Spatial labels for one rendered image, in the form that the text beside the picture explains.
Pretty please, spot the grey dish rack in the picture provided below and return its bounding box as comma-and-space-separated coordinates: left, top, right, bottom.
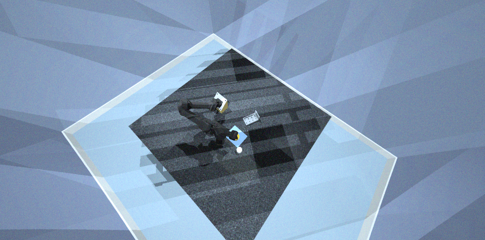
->
243, 111, 260, 126

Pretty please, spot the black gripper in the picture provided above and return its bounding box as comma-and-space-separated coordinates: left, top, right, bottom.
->
223, 126, 238, 140

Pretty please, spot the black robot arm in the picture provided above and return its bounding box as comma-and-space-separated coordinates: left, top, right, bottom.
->
177, 98, 226, 145

